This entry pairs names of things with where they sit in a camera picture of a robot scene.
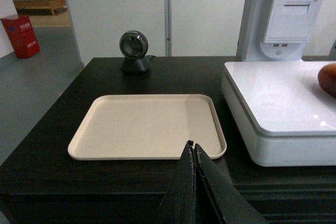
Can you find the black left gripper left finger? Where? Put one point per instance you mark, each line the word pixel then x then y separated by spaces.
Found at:
pixel 181 190

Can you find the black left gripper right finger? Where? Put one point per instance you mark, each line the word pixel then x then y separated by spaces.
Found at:
pixel 228 204

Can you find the white checkout scale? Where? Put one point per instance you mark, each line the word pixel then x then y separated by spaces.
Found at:
pixel 283 116

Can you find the black checkout counter cabinet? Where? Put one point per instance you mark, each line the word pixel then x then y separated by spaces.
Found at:
pixel 42 183

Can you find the beige plastic tray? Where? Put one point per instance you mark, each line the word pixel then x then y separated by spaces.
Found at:
pixel 152 126

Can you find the black round barcode scanner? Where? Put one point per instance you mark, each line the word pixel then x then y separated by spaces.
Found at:
pixel 134 46

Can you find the white receipt printer stand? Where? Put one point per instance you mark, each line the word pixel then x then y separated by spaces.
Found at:
pixel 276 30

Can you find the grey vertical wall rail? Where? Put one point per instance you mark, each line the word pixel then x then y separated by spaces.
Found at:
pixel 168 28

